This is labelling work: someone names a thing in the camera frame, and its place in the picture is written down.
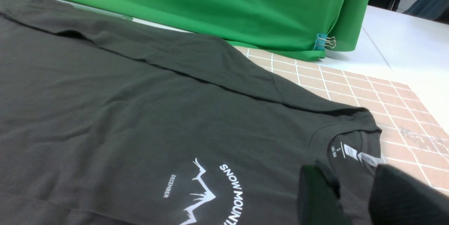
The dark gray long-sleeve shirt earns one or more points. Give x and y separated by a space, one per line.
106 121

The beige checkered table mat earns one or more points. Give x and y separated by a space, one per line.
411 140

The teal binder clip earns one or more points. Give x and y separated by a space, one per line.
322 41

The green backdrop cloth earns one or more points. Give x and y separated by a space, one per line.
285 27

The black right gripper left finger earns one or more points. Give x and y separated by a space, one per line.
318 200

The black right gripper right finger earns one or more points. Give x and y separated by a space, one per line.
397 198

